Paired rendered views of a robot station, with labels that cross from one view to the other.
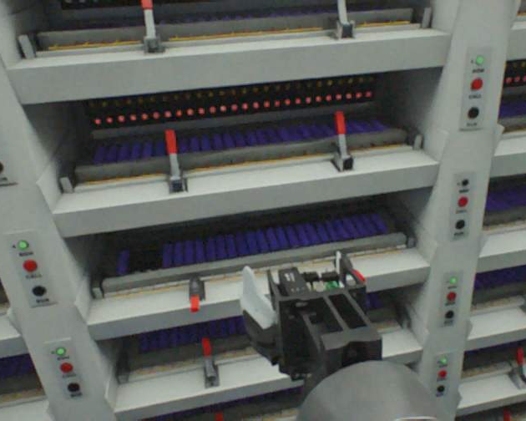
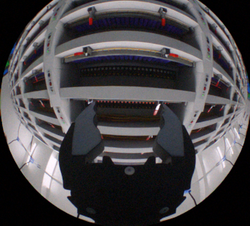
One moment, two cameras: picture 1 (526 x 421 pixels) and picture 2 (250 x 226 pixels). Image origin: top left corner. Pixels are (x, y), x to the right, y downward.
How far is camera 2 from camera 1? 39 cm
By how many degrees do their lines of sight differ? 50
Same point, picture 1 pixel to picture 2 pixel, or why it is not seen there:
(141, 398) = (190, 20)
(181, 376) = (173, 16)
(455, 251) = (48, 63)
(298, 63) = (111, 131)
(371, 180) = (80, 94)
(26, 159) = (189, 116)
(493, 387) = (46, 16)
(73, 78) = not seen: hidden behind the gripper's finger
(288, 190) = (115, 94)
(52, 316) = (207, 69)
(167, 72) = (149, 131)
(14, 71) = not seen: hidden behind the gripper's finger
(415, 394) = not seen: outside the picture
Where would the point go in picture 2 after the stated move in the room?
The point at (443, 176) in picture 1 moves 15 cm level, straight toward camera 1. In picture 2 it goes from (57, 93) to (52, 109)
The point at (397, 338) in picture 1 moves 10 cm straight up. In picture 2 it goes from (68, 19) to (65, 36)
